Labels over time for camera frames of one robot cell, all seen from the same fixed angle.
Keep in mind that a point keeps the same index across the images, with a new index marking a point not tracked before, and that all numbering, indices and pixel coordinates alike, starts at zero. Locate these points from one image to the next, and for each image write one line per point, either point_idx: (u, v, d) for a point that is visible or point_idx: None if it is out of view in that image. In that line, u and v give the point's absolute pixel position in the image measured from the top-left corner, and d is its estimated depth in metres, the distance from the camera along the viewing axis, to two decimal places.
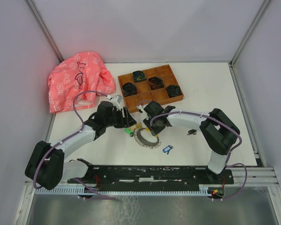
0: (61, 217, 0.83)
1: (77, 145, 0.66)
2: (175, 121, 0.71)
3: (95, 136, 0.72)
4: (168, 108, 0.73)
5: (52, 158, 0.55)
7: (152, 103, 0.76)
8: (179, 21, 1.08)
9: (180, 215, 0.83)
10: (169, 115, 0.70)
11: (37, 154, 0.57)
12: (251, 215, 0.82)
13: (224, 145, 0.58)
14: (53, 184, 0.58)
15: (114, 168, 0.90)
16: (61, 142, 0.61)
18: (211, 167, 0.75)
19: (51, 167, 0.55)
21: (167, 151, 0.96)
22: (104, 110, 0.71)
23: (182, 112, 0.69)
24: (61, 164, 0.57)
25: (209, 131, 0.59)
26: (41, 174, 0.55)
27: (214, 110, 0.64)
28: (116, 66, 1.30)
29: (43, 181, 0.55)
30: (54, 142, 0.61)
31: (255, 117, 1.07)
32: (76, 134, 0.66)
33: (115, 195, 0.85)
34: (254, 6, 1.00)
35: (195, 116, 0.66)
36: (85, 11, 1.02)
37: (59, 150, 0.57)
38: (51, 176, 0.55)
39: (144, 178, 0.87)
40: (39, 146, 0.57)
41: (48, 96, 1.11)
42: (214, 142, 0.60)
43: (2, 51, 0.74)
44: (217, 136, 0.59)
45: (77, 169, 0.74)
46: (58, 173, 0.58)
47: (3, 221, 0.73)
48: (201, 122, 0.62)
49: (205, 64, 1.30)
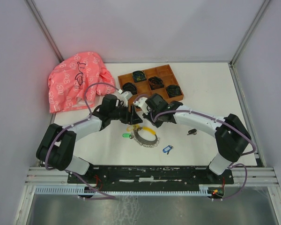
0: (61, 217, 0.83)
1: (85, 131, 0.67)
2: (182, 119, 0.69)
3: (100, 126, 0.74)
4: (175, 104, 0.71)
5: (64, 138, 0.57)
7: (155, 96, 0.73)
8: (178, 21, 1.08)
9: (180, 215, 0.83)
10: (177, 112, 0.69)
11: (49, 137, 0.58)
12: (251, 215, 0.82)
13: (235, 152, 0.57)
14: (64, 167, 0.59)
15: (114, 168, 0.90)
16: (72, 125, 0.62)
18: (212, 168, 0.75)
19: (63, 146, 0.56)
21: (167, 151, 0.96)
22: (108, 102, 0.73)
23: (192, 112, 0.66)
24: (73, 145, 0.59)
25: (224, 139, 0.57)
26: (53, 154, 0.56)
27: (229, 116, 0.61)
28: (116, 66, 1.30)
29: (55, 162, 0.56)
30: (65, 125, 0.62)
31: (255, 117, 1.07)
32: (85, 121, 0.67)
33: (115, 194, 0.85)
34: (253, 6, 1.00)
35: (208, 119, 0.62)
36: (85, 11, 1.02)
37: (70, 131, 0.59)
38: (63, 156, 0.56)
39: (144, 178, 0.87)
40: (51, 128, 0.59)
41: (48, 96, 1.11)
42: (225, 149, 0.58)
43: (2, 51, 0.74)
44: (232, 143, 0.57)
45: (80, 163, 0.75)
46: (69, 155, 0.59)
47: (3, 221, 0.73)
48: (216, 128, 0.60)
49: (205, 64, 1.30)
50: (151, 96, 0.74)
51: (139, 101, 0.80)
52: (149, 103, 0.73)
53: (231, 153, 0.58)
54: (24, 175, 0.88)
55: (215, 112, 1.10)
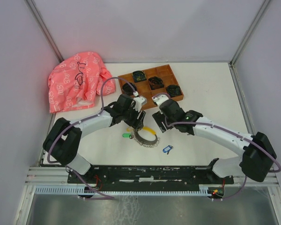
0: (61, 217, 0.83)
1: (93, 127, 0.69)
2: (202, 132, 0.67)
3: (111, 122, 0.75)
4: (195, 116, 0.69)
5: (69, 134, 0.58)
7: (172, 103, 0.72)
8: (178, 21, 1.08)
9: (180, 215, 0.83)
10: (196, 125, 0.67)
11: (56, 130, 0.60)
12: (251, 215, 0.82)
13: (262, 172, 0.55)
14: (67, 161, 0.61)
15: (114, 168, 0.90)
16: (79, 121, 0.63)
18: (216, 170, 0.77)
19: (68, 142, 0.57)
21: (167, 151, 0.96)
22: (125, 101, 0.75)
23: (214, 126, 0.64)
24: (77, 142, 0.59)
25: (253, 160, 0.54)
26: (57, 148, 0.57)
27: (257, 135, 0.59)
28: (116, 66, 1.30)
29: (58, 156, 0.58)
30: (72, 121, 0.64)
31: (255, 117, 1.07)
32: (94, 117, 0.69)
33: (115, 194, 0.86)
34: (254, 6, 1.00)
35: (233, 136, 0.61)
36: (85, 11, 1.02)
37: (77, 128, 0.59)
38: (66, 152, 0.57)
39: (144, 178, 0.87)
40: (59, 122, 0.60)
41: (48, 96, 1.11)
42: (252, 169, 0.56)
43: (3, 50, 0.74)
44: (259, 164, 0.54)
45: (82, 163, 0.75)
46: (73, 151, 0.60)
47: (3, 221, 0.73)
48: (243, 147, 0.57)
49: (205, 64, 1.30)
50: (167, 103, 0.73)
51: (158, 98, 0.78)
52: (165, 109, 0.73)
53: (257, 173, 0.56)
54: (25, 175, 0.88)
55: (215, 112, 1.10)
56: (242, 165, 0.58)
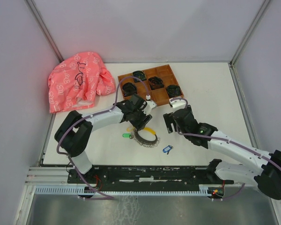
0: (61, 217, 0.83)
1: (104, 122, 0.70)
2: (217, 147, 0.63)
3: (122, 118, 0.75)
4: (210, 130, 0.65)
5: (80, 127, 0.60)
7: (187, 115, 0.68)
8: (179, 21, 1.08)
9: (180, 215, 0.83)
10: (212, 139, 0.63)
11: (68, 122, 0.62)
12: (251, 215, 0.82)
13: (279, 190, 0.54)
14: (76, 153, 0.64)
15: (114, 168, 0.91)
16: (91, 116, 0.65)
18: (218, 172, 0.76)
19: (78, 135, 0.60)
21: (167, 151, 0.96)
22: (138, 100, 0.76)
23: (230, 141, 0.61)
24: (87, 135, 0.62)
25: (273, 180, 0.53)
26: (68, 140, 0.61)
27: (275, 153, 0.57)
28: (116, 66, 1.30)
29: (68, 147, 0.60)
30: (84, 115, 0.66)
31: (255, 117, 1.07)
32: (106, 112, 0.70)
33: (113, 194, 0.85)
34: (254, 6, 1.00)
35: (251, 154, 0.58)
36: (85, 11, 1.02)
37: (88, 123, 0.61)
38: (76, 144, 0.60)
39: (144, 178, 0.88)
40: (72, 115, 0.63)
41: (47, 96, 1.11)
42: (269, 186, 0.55)
43: (3, 51, 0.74)
44: (278, 183, 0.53)
45: (84, 161, 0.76)
46: (83, 144, 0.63)
47: (3, 221, 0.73)
48: (262, 166, 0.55)
49: (205, 64, 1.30)
50: (182, 113, 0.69)
51: (174, 101, 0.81)
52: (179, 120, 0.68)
53: (274, 191, 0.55)
54: (25, 175, 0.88)
55: (215, 112, 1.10)
56: (259, 182, 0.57)
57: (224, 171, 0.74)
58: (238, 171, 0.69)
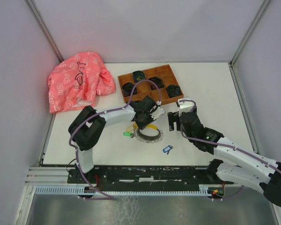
0: (61, 217, 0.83)
1: (117, 119, 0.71)
2: (224, 154, 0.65)
3: (133, 117, 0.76)
4: (216, 136, 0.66)
5: (93, 123, 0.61)
7: (195, 120, 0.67)
8: (179, 21, 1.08)
9: (180, 215, 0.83)
10: (219, 145, 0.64)
11: (83, 116, 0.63)
12: (250, 215, 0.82)
13: None
14: (87, 147, 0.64)
15: (114, 168, 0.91)
16: (105, 112, 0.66)
18: (220, 174, 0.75)
19: (91, 130, 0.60)
21: (167, 151, 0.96)
22: (150, 101, 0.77)
23: (237, 149, 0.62)
24: (100, 131, 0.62)
25: None
26: (81, 134, 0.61)
27: None
28: (116, 66, 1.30)
29: (80, 142, 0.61)
30: (98, 110, 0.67)
31: (255, 117, 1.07)
32: (119, 110, 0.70)
33: (115, 194, 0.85)
34: (253, 6, 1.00)
35: (258, 162, 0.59)
36: (85, 12, 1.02)
37: (101, 118, 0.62)
38: (88, 138, 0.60)
39: (144, 178, 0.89)
40: (87, 109, 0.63)
41: (47, 96, 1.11)
42: (275, 195, 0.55)
43: (3, 51, 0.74)
44: None
45: (88, 161, 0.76)
46: (95, 139, 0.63)
47: (3, 221, 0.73)
48: (269, 175, 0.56)
49: (205, 64, 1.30)
50: (191, 118, 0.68)
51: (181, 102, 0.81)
52: (188, 125, 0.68)
53: (280, 199, 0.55)
54: (25, 175, 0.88)
55: (215, 112, 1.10)
56: (265, 190, 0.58)
57: (225, 173, 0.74)
58: (240, 174, 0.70)
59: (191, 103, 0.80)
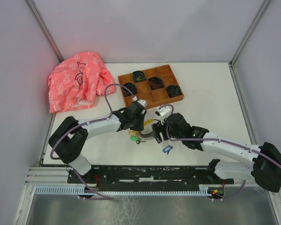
0: (61, 217, 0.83)
1: (101, 130, 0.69)
2: (210, 148, 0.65)
3: (118, 127, 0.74)
4: (202, 132, 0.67)
5: (75, 135, 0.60)
7: (181, 120, 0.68)
8: (179, 21, 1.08)
9: (180, 214, 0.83)
10: (204, 141, 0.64)
11: (63, 128, 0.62)
12: (250, 215, 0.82)
13: (275, 182, 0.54)
14: (69, 159, 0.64)
15: (114, 168, 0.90)
16: (87, 123, 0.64)
18: (218, 172, 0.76)
19: (72, 142, 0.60)
21: (167, 151, 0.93)
22: (136, 108, 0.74)
23: (221, 140, 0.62)
24: (82, 142, 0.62)
25: (265, 172, 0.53)
26: (62, 146, 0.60)
27: (265, 145, 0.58)
28: (116, 66, 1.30)
29: (61, 153, 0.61)
30: (80, 121, 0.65)
31: (255, 117, 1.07)
32: (103, 120, 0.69)
33: (104, 194, 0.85)
34: (253, 7, 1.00)
35: (241, 149, 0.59)
36: (85, 12, 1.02)
37: (83, 130, 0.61)
38: (69, 151, 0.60)
39: (144, 178, 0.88)
40: (68, 121, 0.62)
41: (48, 96, 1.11)
42: (266, 181, 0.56)
43: (3, 51, 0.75)
44: (272, 175, 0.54)
45: (83, 164, 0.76)
46: (77, 150, 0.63)
47: (3, 221, 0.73)
48: (253, 160, 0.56)
49: (205, 65, 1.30)
50: (176, 118, 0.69)
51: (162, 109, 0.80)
52: (174, 125, 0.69)
53: (271, 184, 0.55)
54: (25, 175, 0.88)
55: (215, 112, 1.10)
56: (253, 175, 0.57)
57: (223, 170, 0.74)
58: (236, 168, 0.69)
59: (169, 110, 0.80)
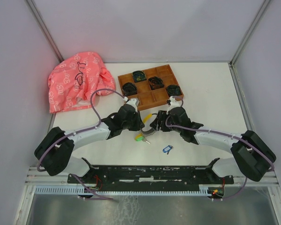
0: (61, 217, 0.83)
1: (89, 139, 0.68)
2: (203, 139, 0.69)
3: (108, 135, 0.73)
4: (196, 125, 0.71)
5: (61, 146, 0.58)
7: (182, 113, 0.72)
8: (179, 21, 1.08)
9: (180, 214, 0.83)
10: (197, 132, 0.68)
11: (49, 139, 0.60)
12: (250, 215, 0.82)
13: (256, 169, 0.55)
14: (55, 171, 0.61)
15: (114, 168, 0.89)
16: (74, 133, 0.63)
18: (215, 169, 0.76)
19: (59, 153, 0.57)
21: (167, 151, 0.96)
22: (126, 113, 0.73)
23: (211, 131, 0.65)
24: (69, 155, 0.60)
25: (241, 155, 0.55)
26: (48, 158, 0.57)
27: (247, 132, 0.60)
28: (116, 66, 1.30)
29: (48, 166, 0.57)
30: (67, 131, 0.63)
31: (255, 117, 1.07)
32: (92, 129, 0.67)
33: (99, 195, 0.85)
34: (253, 7, 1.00)
35: (225, 136, 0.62)
36: (85, 12, 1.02)
37: (70, 141, 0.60)
38: (55, 163, 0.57)
39: (144, 178, 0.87)
40: (54, 131, 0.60)
41: (48, 96, 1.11)
42: (247, 169, 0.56)
43: (3, 51, 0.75)
44: (251, 161, 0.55)
45: (79, 167, 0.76)
46: (63, 162, 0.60)
47: (3, 221, 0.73)
48: (232, 144, 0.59)
49: (205, 65, 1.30)
50: (179, 110, 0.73)
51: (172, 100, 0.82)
52: (174, 116, 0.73)
53: (253, 172, 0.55)
54: (25, 175, 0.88)
55: (215, 112, 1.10)
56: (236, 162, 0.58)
57: (218, 166, 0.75)
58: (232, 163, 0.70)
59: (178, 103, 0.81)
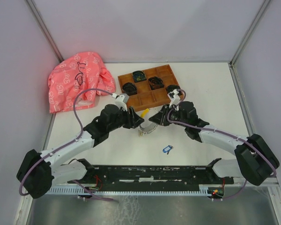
0: (62, 217, 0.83)
1: (72, 153, 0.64)
2: (207, 138, 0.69)
3: (93, 143, 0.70)
4: (203, 123, 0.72)
5: (38, 170, 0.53)
7: (193, 110, 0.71)
8: (179, 21, 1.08)
9: (180, 214, 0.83)
10: (202, 130, 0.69)
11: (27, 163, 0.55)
12: (250, 215, 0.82)
13: (258, 174, 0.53)
14: (40, 192, 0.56)
15: (114, 168, 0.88)
16: (51, 153, 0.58)
18: (215, 168, 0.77)
19: (37, 177, 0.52)
21: (167, 151, 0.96)
22: (107, 117, 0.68)
23: (216, 131, 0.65)
24: (49, 176, 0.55)
25: (244, 158, 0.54)
26: (30, 181, 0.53)
27: (253, 136, 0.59)
28: (116, 66, 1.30)
29: (30, 190, 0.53)
30: (43, 153, 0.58)
31: (255, 117, 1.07)
32: (71, 143, 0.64)
33: (98, 194, 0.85)
34: (253, 7, 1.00)
35: (230, 137, 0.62)
36: (85, 12, 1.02)
37: (46, 163, 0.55)
38: (37, 186, 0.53)
39: (144, 178, 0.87)
40: (30, 155, 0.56)
41: (48, 96, 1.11)
42: (249, 172, 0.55)
43: (3, 51, 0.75)
44: (253, 164, 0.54)
45: (74, 174, 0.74)
46: (46, 183, 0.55)
47: (3, 221, 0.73)
48: (236, 146, 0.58)
49: (205, 65, 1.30)
50: (189, 107, 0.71)
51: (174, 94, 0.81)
52: (183, 112, 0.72)
53: (254, 176, 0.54)
54: None
55: (215, 112, 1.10)
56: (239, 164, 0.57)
57: (219, 166, 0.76)
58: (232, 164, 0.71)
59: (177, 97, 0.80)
